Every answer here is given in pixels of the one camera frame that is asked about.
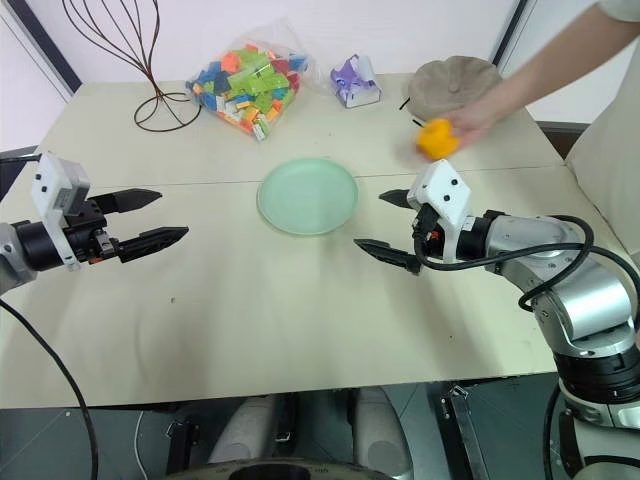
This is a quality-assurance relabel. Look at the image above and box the person's bare hand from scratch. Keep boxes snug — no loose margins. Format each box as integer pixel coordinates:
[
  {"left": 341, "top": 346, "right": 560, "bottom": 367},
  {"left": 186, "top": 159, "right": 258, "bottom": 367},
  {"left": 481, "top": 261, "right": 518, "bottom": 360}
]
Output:
[{"left": 446, "top": 95, "right": 507, "bottom": 150}]

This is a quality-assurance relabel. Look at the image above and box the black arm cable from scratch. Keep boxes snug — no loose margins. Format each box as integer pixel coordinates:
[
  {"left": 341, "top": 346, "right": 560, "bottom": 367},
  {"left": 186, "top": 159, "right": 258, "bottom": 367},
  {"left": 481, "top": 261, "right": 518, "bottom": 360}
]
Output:
[
  {"left": 0, "top": 298, "right": 99, "bottom": 480},
  {"left": 415, "top": 213, "right": 640, "bottom": 314}
]

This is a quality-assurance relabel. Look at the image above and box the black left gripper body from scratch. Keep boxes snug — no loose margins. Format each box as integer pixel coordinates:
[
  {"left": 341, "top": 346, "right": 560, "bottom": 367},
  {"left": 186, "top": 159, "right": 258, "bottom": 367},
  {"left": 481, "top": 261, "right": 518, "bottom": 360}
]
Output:
[{"left": 64, "top": 197, "right": 124, "bottom": 266}]

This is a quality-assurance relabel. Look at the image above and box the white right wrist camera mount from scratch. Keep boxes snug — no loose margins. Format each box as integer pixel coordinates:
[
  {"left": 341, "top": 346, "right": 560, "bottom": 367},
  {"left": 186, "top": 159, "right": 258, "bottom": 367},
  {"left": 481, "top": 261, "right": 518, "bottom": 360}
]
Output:
[{"left": 406, "top": 159, "right": 474, "bottom": 264}]

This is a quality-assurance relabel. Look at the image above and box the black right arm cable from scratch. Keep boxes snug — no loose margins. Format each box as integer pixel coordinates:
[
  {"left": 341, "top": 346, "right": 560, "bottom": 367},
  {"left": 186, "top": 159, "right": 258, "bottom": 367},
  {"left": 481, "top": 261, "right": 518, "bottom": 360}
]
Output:
[{"left": 415, "top": 213, "right": 640, "bottom": 314}]

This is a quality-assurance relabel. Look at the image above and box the purple and white small box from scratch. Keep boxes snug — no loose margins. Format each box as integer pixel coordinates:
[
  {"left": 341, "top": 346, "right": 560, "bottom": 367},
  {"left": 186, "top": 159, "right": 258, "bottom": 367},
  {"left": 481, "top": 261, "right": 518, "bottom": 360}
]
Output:
[{"left": 329, "top": 53, "right": 384, "bottom": 110}]

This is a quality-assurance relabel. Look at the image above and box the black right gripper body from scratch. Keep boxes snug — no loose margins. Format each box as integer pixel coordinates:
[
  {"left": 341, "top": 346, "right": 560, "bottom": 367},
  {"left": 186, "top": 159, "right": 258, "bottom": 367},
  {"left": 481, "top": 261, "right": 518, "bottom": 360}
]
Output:
[{"left": 412, "top": 202, "right": 447, "bottom": 262}]

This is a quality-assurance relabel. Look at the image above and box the person's pale shirt sleeve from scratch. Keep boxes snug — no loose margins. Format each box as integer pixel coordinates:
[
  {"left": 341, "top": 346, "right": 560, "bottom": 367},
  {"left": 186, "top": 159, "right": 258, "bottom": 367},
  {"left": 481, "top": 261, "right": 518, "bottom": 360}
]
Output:
[{"left": 598, "top": 0, "right": 640, "bottom": 23}]

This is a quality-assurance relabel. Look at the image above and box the dark round robot waist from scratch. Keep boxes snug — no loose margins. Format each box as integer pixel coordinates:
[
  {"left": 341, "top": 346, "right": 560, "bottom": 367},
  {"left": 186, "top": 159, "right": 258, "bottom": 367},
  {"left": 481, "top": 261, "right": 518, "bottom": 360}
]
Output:
[{"left": 167, "top": 455, "right": 406, "bottom": 480}]

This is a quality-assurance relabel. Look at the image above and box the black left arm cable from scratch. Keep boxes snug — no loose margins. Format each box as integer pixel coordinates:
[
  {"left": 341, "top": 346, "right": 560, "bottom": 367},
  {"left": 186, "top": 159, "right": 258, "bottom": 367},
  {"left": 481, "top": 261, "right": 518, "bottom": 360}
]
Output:
[{"left": 0, "top": 298, "right": 99, "bottom": 480}]

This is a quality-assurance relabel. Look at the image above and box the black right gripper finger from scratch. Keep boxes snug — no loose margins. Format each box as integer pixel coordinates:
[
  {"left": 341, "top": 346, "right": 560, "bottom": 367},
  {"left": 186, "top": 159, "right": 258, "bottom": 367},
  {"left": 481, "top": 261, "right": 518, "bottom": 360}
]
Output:
[
  {"left": 353, "top": 238, "right": 424, "bottom": 276},
  {"left": 378, "top": 188, "right": 413, "bottom": 211}
]

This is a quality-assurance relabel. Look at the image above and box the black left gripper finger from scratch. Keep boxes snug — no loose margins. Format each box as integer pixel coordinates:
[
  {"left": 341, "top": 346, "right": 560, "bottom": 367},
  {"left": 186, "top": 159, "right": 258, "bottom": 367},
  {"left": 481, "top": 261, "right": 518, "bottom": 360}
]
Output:
[
  {"left": 116, "top": 225, "right": 191, "bottom": 265},
  {"left": 92, "top": 187, "right": 164, "bottom": 217}
]

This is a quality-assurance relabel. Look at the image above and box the black window frame bar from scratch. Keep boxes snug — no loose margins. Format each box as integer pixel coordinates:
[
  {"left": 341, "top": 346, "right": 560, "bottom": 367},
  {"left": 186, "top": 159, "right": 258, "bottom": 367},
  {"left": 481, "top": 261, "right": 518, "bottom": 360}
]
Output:
[
  {"left": 491, "top": 0, "right": 532, "bottom": 70},
  {"left": 0, "top": 0, "right": 83, "bottom": 104}
]

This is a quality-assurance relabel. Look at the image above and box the pale green round plate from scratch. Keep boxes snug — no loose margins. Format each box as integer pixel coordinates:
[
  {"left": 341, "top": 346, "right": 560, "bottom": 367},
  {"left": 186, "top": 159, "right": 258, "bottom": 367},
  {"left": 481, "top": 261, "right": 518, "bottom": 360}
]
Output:
[{"left": 255, "top": 156, "right": 361, "bottom": 236}]

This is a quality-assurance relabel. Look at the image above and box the brown wire stand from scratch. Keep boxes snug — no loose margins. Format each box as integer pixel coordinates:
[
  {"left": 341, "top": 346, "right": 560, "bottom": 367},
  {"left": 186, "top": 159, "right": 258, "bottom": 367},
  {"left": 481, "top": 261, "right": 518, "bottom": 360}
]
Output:
[{"left": 61, "top": 0, "right": 202, "bottom": 133}]

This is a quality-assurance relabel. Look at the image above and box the orange fruit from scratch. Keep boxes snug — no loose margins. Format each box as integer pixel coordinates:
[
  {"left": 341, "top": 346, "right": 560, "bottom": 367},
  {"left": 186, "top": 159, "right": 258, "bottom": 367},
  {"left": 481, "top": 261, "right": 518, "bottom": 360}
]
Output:
[{"left": 415, "top": 117, "right": 461, "bottom": 162}]

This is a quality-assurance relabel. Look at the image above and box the grey rounded robot leg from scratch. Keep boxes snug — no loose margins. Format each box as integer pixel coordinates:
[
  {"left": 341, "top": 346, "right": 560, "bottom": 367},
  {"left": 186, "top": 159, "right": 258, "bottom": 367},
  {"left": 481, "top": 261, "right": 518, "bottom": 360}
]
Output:
[
  {"left": 353, "top": 387, "right": 407, "bottom": 477},
  {"left": 206, "top": 394, "right": 282, "bottom": 467}
]

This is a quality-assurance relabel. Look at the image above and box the grey-brown round felt hat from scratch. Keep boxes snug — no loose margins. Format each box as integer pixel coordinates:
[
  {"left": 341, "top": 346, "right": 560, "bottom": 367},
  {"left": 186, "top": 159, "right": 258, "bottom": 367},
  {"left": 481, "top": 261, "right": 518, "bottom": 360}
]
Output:
[{"left": 406, "top": 55, "right": 503, "bottom": 122}]

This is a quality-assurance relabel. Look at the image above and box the clear bag of coloured blocks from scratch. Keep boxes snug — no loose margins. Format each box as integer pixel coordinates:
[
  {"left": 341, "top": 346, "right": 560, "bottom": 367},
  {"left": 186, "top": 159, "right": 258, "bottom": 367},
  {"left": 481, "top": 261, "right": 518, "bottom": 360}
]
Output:
[{"left": 184, "top": 16, "right": 319, "bottom": 144}]

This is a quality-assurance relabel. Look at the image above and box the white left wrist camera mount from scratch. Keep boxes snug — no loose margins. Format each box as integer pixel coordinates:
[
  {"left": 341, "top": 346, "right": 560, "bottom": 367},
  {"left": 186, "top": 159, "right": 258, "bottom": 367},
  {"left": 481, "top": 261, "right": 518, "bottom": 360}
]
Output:
[{"left": 30, "top": 151, "right": 92, "bottom": 272}]

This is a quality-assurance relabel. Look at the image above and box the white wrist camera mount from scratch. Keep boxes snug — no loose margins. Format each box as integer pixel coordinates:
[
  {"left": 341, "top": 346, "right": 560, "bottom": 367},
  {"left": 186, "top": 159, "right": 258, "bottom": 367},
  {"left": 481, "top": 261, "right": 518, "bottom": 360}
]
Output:
[
  {"left": 30, "top": 151, "right": 92, "bottom": 272},
  {"left": 406, "top": 159, "right": 474, "bottom": 264}
]

